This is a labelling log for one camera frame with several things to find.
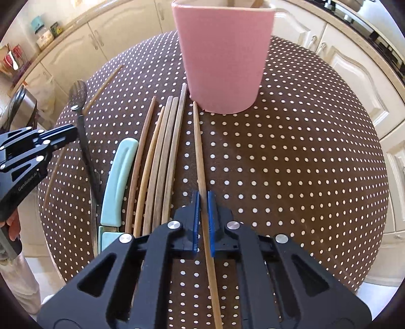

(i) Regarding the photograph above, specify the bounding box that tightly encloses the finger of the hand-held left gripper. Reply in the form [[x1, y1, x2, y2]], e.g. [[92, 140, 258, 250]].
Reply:
[[0, 124, 78, 151], [0, 139, 76, 181]]

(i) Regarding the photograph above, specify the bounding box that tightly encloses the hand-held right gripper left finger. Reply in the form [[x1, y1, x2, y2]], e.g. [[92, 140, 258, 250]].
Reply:
[[36, 191, 201, 329]]

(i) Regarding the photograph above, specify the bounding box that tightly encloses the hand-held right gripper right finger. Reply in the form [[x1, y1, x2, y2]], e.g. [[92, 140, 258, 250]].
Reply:
[[207, 191, 374, 329]]

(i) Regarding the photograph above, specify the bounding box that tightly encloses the teal knife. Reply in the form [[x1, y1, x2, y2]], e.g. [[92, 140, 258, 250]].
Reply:
[[97, 138, 140, 255]]

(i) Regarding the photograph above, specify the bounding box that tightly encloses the thin metal utensil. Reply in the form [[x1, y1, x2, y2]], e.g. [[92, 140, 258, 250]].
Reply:
[[89, 175, 100, 257]]

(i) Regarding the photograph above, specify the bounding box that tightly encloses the pink cup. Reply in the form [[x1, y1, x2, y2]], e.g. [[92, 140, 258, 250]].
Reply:
[[171, 0, 275, 114]]

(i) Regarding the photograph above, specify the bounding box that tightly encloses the rack with red utensils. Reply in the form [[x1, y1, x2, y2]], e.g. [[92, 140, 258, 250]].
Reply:
[[0, 43, 32, 83]]

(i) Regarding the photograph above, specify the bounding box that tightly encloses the person's left hand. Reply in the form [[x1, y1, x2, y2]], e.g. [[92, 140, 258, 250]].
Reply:
[[5, 217, 21, 241]]

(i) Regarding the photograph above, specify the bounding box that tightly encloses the stainless steel trash can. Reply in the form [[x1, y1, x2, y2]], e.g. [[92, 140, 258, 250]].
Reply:
[[0, 87, 38, 133]]

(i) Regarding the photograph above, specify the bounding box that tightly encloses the cream kitchen cabinet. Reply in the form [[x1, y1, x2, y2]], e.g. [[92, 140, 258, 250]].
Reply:
[[269, 3, 405, 247], [19, 0, 178, 127]]

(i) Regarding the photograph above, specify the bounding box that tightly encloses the person's leg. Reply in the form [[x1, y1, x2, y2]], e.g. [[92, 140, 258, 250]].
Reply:
[[0, 253, 42, 314]]

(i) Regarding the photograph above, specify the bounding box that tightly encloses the brown polka dot tablecloth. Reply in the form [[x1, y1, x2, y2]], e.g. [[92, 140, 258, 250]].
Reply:
[[38, 30, 390, 329]]

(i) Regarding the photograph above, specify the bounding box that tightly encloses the black stove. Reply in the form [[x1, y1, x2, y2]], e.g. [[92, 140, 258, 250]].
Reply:
[[316, 0, 405, 79]]

